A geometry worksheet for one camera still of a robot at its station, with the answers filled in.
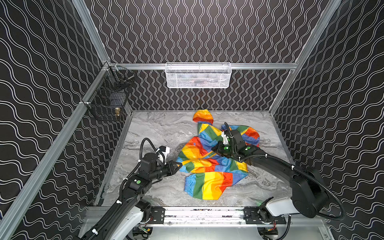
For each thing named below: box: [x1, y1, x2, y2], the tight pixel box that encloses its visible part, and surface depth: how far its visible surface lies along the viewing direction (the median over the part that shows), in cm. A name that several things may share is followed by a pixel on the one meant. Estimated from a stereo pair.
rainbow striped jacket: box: [177, 109, 260, 201], surface depth 87 cm
